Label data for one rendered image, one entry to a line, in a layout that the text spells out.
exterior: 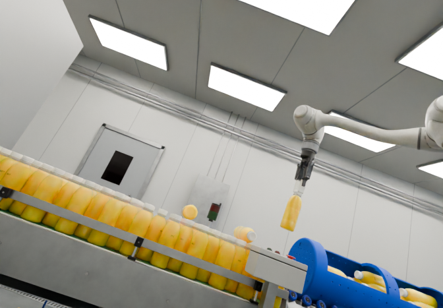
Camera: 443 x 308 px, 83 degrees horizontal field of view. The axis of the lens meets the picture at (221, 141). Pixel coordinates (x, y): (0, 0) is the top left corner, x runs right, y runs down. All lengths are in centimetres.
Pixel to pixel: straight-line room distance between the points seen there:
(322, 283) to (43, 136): 507
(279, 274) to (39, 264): 83
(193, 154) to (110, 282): 392
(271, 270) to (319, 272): 38
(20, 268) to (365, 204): 542
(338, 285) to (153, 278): 84
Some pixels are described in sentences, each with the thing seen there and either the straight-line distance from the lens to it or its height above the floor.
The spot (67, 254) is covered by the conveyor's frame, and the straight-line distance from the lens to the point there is 110.
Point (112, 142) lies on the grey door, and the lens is 503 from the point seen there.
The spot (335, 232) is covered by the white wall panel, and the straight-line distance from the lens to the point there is 540.
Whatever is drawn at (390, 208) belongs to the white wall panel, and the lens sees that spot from 612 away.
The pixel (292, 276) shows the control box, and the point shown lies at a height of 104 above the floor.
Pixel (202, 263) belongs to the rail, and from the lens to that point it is 110.
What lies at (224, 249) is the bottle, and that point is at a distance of 113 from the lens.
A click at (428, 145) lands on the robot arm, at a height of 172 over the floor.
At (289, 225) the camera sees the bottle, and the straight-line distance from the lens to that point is 133.
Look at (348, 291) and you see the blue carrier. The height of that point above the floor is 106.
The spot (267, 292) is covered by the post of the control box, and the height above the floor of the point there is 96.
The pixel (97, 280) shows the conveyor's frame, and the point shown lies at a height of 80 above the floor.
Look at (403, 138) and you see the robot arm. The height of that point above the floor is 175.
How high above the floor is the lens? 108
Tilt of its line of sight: 20 degrees up
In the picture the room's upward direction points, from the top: 21 degrees clockwise
